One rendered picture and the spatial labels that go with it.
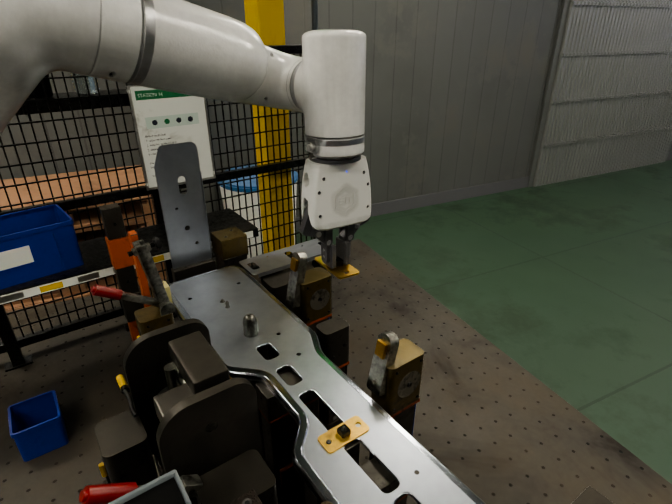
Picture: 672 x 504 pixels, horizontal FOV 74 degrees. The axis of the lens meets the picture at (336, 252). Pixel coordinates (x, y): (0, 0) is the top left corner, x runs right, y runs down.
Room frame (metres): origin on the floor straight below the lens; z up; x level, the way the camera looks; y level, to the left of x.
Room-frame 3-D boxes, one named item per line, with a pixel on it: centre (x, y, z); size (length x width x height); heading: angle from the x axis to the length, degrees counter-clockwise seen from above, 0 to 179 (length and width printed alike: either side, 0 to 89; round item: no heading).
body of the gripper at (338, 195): (0.64, 0.00, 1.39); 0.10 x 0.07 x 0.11; 121
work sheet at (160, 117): (1.41, 0.50, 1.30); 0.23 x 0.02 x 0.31; 126
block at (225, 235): (1.21, 0.32, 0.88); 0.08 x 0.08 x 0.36; 36
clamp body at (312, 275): (0.99, 0.05, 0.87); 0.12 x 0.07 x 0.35; 126
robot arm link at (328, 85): (0.65, 0.00, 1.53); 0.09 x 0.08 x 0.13; 40
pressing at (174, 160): (1.13, 0.40, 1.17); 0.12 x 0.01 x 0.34; 126
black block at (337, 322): (0.86, 0.00, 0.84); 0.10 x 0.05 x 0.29; 126
